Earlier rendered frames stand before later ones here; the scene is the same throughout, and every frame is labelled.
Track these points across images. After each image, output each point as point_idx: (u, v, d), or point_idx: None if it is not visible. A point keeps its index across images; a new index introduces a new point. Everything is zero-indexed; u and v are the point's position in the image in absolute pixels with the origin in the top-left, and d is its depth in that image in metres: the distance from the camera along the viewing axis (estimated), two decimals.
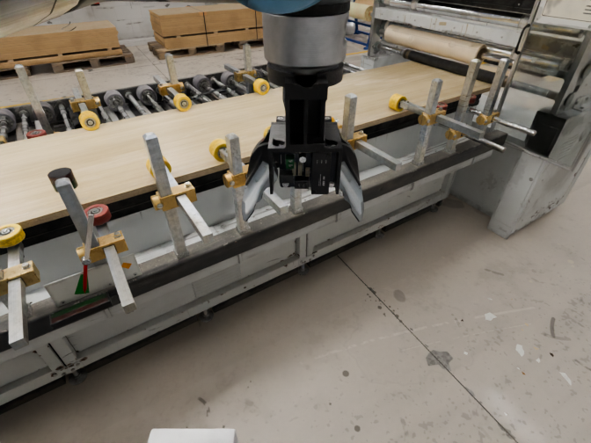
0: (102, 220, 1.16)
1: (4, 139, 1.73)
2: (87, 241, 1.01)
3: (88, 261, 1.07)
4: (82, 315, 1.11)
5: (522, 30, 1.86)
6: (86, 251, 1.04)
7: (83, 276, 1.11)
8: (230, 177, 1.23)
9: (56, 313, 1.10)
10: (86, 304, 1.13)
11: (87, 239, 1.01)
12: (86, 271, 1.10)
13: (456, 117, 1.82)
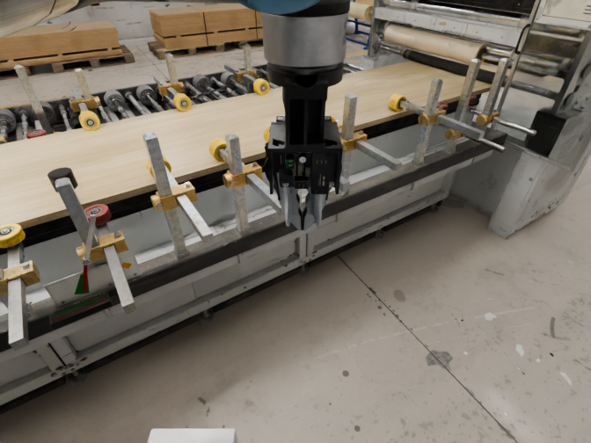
0: (102, 220, 1.16)
1: (4, 139, 1.73)
2: (88, 241, 1.02)
3: (88, 261, 1.07)
4: (82, 315, 1.11)
5: (522, 30, 1.86)
6: (87, 251, 1.04)
7: (83, 276, 1.11)
8: (230, 177, 1.23)
9: (56, 313, 1.10)
10: (86, 304, 1.13)
11: (88, 239, 1.01)
12: (86, 270, 1.10)
13: (456, 117, 1.82)
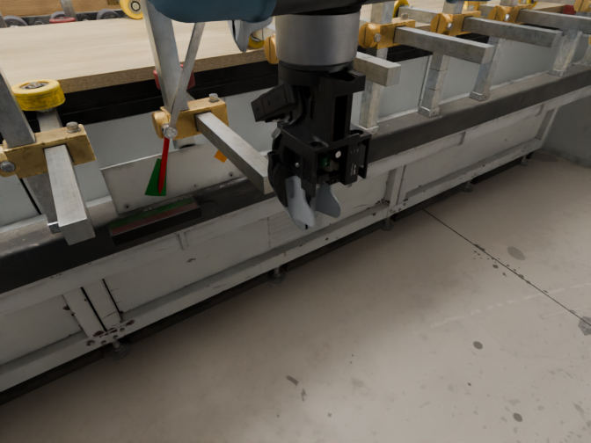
0: None
1: None
2: (181, 84, 0.59)
3: (173, 131, 0.64)
4: (158, 226, 0.68)
5: None
6: (175, 108, 0.61)
7: (162, 162, 0.68)
8: (375, 28, 0.80)
9: (119, 221, 0.67)
10: (164, 210, 0.70)
11: (182, 80, 0.58)
12: (167, 152, 0.67)
13: None
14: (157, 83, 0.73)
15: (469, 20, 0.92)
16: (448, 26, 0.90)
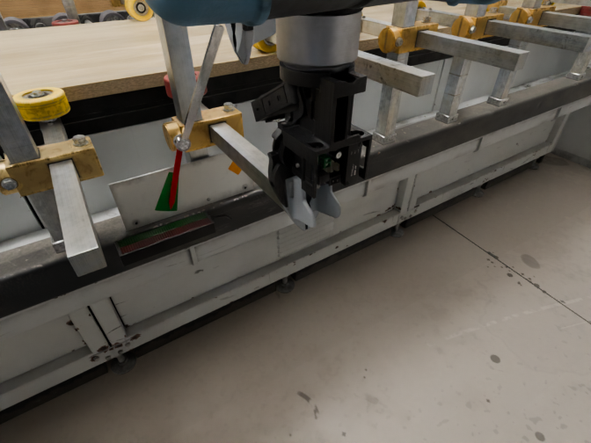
0: None
1: None
2: (196, 94, 0.54)
3: (186, 143, 0.60)
4: (170, 243, 0.64)
5: None
6: (189, 119, 0.57)
7: (173, 176, 0.63)
8: (397, 32, 0.75)
9: (127, 239, 0.63)
10: (175, 227, 0.65)
11: (198, 90, 0.54)
12: (179, 165, 0.63)
13: None
14: (168, 90, 0.69)
15: (492, 24, 0.88)
16: (471, 30, 0.86)
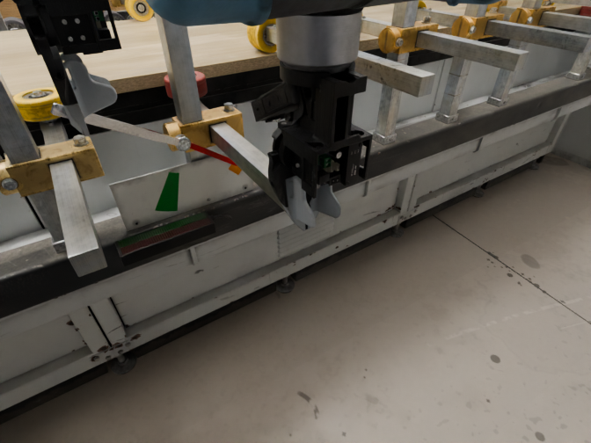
0: (198, 90, 0.69)
1: None
2: (131, 133, 0.52)
3: (184, 141, 0.60)
4: (171, 243, 0.64)
5: None
6: (158, 138, 0.56)
7: (212, 156, 0.66)
8: (397, 32, 0.76)
9: (127, 239, 0.63)
10: (176, 227, 0.65)
11: (126, 131, 0.52)
12: (204, 148, 0.64)
13: None
14: (168, 90, 0.69)
15: (492, 24, 0.88)
16: (471, 30, 0.86)
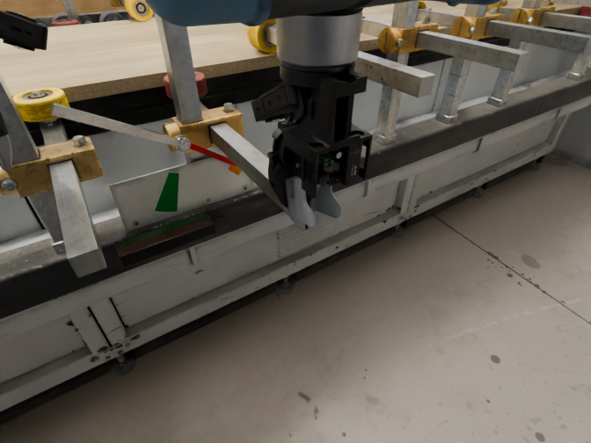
0: (198, 90, 0.69)
1: None
2: (131, 133, 0.52)
3: (184, 142, 0.60)
4: (170, 244, 0.64)
5: None
6: (157, 139, 0.56)
7: (212, 156, 0.65)
8: (397, 32, 0.75)
9: (127, 240, 0.63)
10: (175, 228, 0.65)
11: (126, 131, 0.52)
12: (203, 149, 0.64)
13: None
14: (168, 91, 0.69)
15: (492, 24, 0.87)
16: (471, 30, 0.86)
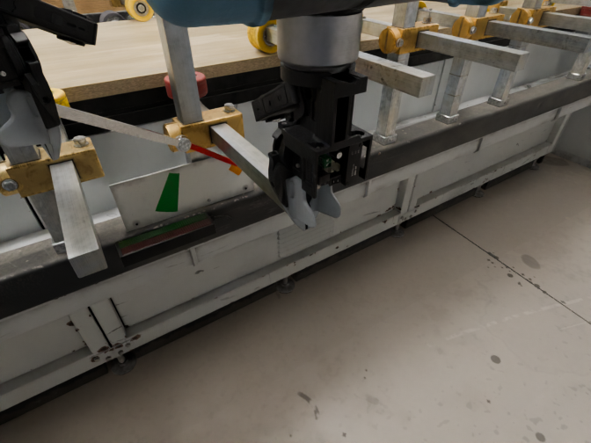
0: (198, 90, 0.69)
1: None
2: (132, 133, 0.52)
3: (184, 142, 0.60)
4: (171, 244, 0.64)
5: None
6: (158, 139, 0.56)
7: (213, 156, 0.65)
8: (397, 32, 0.75)
9: (128, 240, 0.63)
10: (176, 228, 0.65)
11: (127, 132, 0.52)
12: (204, 149, 0.64)
13: None
14: (169, 91, 0.69)
15: (492, 24, 0.87)
16: (472, 30, 0.86)
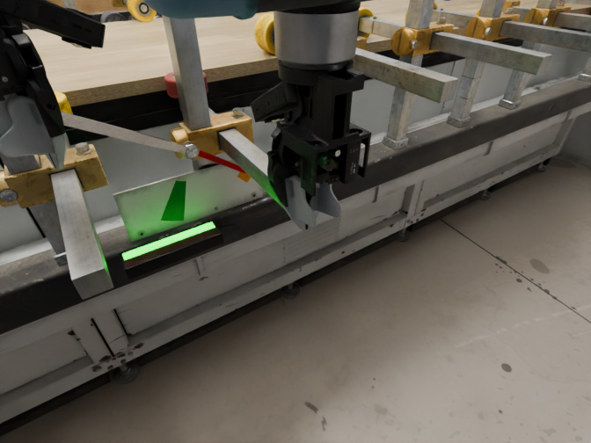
0: None
1: None
2: (137, 141, 0.50)
3: (192, 149, 0.57)
4: (177, 256, 0.61)
5: None
6: (165, 146, 0.53)
7: (221, 163, 0.63)
8: (412, 34, 0.73)
9: (133, 250, 0.60)
10: (182, 237, 0.63)
11: (132, 139, 0.49)
12: (212, 156, 0.61)
13: None
14: (169, 90, 0.69)
15: (508, 25, 0.85)
16: (486, 31, 0.83)
